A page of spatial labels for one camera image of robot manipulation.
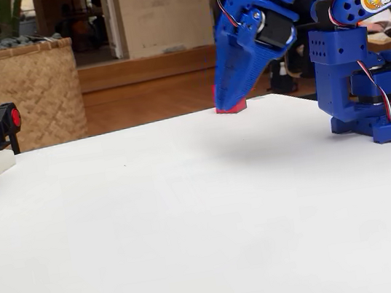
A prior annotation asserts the woven wicker planter basket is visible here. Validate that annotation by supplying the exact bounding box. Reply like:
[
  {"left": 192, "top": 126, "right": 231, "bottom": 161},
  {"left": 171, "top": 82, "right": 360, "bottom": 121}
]
[{"left": 0, "top": 35, "right": 91, "bottom": 157}]

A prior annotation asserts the small red cube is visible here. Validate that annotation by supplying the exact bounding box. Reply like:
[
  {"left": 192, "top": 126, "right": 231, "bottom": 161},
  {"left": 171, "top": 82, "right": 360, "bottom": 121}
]
[{"left": 210, "top": 79, "right": 250, "bottom": 118}]

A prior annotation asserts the green plant with pebbles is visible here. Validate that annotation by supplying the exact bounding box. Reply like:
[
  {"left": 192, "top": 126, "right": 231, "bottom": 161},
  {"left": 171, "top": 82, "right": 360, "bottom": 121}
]
[{"left": 0, "top": 0, "right": 63, "bottom": 52}]

